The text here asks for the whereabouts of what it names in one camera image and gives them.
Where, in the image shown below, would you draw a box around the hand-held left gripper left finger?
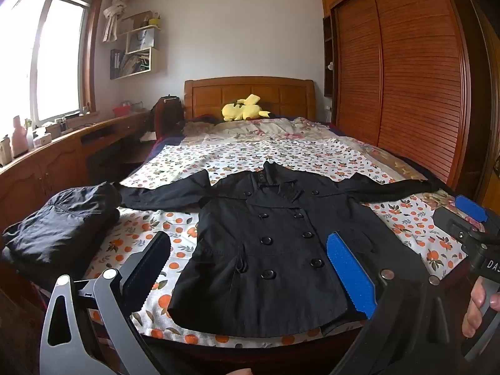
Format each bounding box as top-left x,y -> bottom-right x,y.
39,231 -> 170,375

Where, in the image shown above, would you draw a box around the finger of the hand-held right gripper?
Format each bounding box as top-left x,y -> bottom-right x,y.
455,195 -> 490,224

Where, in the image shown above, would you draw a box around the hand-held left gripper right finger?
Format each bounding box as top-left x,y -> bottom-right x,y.
326,232 -> 463,375

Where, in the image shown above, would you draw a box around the black double-breasted coat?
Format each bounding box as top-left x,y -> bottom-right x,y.
113,160 -> 430,338

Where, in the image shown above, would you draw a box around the black clothes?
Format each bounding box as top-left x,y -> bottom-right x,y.
2,182 -> 122,282

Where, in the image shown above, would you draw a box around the person's right hand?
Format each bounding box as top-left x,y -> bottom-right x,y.
462,281 -> 500,338

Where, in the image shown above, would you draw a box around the dark cloth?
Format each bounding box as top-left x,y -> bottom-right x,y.
396,155 -> 456,196

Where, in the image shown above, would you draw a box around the orange print bed sheet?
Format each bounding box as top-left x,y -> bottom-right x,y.
84,137 -> 469,348

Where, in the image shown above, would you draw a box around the yellow patterned blanket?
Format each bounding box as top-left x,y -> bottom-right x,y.
385,150 -> 430,182

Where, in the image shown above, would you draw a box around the dark blue blanket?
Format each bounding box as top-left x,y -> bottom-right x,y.
148,135 -> 184,161

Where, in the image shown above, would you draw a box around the wooden desk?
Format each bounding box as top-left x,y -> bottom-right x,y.
0,111 -> 157,235

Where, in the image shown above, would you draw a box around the wooden slatted wardrobe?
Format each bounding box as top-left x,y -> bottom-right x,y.
320,0 -> 500,204

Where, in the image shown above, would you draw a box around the floral quilt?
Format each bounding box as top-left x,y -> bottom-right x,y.
183,117 -> 391,153

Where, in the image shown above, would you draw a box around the pink bottle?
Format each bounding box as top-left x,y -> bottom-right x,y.
11,115 -> 27,159

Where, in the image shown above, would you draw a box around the yellow plush toy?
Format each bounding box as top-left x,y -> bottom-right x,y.
222,94 -> 272,123

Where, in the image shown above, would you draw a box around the wooden bed headboard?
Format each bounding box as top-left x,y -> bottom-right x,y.
183,76 -> 316,122

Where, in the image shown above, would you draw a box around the window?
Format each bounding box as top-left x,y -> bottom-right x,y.
0,0 -> 104,126

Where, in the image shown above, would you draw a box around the tied beige curtain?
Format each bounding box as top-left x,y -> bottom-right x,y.
102,0 -> 135,43

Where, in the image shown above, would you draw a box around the white wall shelf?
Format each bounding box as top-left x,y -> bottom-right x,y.
110,11 -> 162,81

